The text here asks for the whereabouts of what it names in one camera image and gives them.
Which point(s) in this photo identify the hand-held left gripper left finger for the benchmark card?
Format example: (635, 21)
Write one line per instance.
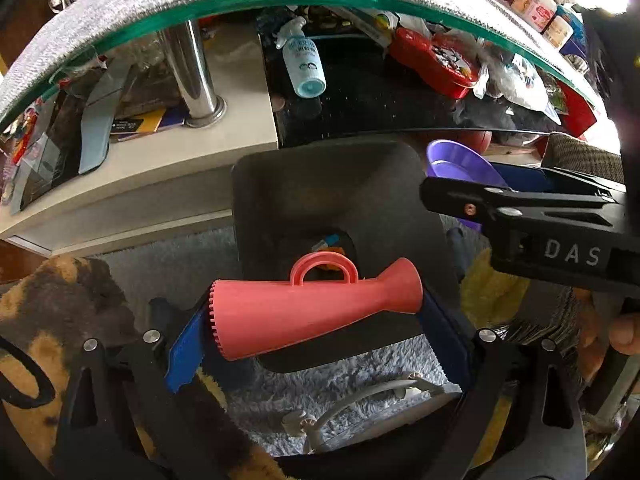
(186, 355)

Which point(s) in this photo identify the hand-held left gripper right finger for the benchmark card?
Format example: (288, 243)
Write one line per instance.
(445, 342)

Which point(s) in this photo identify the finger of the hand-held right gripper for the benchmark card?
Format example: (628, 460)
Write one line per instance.
(450, 197)
(522, 176)

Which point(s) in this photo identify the pink toy megaphone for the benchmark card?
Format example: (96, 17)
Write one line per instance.
(300, 310)

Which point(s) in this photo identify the black trash bin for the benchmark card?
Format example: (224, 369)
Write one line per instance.
(300, 200)

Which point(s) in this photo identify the person's right hand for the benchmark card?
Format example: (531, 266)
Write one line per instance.
(625, 332)

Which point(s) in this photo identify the purple plastic bowl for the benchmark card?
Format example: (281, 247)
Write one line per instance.
(460, 165)

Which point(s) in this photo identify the brown woven cushion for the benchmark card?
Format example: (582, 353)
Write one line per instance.
(585, 157)

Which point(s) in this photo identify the yellow plush cloth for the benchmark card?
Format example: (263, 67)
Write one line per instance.
(490, 290)

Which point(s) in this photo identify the clear plastic bag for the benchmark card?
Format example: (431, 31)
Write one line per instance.
(510, 80)

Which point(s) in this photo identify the black glossy table shelf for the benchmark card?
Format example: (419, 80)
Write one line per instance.
(365, 105)

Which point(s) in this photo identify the colourful wrapper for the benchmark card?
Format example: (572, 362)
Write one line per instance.
(327, 247)

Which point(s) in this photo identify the white pink labelled canister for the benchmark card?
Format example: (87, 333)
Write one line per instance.
(559, 32)
(532, 6)

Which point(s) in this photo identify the brown patterned blanket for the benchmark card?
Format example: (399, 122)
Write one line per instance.
(45, 290)

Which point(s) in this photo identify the white table shelf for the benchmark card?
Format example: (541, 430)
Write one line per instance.
(150, 175)

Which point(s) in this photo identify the light blue spray bottle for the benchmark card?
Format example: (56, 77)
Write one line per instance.
(302, 65)

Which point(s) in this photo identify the dark notebook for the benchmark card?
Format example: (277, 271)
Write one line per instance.
(145, 122)

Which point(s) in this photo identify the grey-blue plastic strip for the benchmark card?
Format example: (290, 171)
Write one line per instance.
(95, 130)

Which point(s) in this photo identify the chrome table leg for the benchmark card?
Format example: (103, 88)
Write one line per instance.
(192, 75)

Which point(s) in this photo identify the grey table mat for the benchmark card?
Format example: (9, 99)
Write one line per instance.
(150, 0)

